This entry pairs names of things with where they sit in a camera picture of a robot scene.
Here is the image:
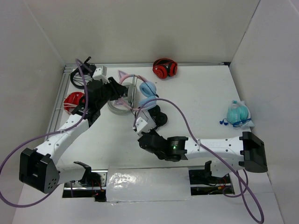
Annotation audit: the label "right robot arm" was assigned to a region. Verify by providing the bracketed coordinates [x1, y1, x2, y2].
[138, 130, 268, 183]

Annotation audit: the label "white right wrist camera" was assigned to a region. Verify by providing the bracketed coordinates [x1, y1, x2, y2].
[132, 117, 154, 137]

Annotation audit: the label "teal headphones in bag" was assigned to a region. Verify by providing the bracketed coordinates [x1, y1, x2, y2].
[219, 100, 255, 128]

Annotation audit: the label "pink blue cat-ear headphones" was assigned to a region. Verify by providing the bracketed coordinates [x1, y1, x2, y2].
[118, 70, 158, 112]

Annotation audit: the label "glossy white tape sheet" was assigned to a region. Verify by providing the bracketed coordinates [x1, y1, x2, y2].
[106, 168, 192, 203]

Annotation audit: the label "red black headphones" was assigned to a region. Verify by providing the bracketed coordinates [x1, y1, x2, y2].
[152, 58, 178, 79]

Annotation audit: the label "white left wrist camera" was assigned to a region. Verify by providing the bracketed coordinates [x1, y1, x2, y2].
[93, 66, 108, 83]

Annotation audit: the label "red white headphones left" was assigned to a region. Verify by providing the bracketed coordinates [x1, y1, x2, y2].
[63, 91, 85, 114]

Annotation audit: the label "black wired headphones far left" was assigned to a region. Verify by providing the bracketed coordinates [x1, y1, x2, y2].
[70, 56, 96, 90]

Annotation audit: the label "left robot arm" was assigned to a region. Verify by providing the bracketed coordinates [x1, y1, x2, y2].
[19, 77, 127, 194]

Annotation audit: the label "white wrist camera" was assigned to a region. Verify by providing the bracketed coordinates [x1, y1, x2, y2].
[93, 66, 108, 83]
[132, 117, 154, 137]

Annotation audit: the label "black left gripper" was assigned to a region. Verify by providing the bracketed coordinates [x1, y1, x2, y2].
[96, 77, 127, 109]

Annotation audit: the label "aluminium frame rail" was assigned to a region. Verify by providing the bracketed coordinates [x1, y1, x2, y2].
[36, 62, 229, 169]

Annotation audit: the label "small black headphones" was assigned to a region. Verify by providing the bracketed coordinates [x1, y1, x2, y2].
[138, 105, 168, 130]

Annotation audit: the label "grey white headphones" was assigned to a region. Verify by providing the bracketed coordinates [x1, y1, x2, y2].
[107, 83, 137, 115]

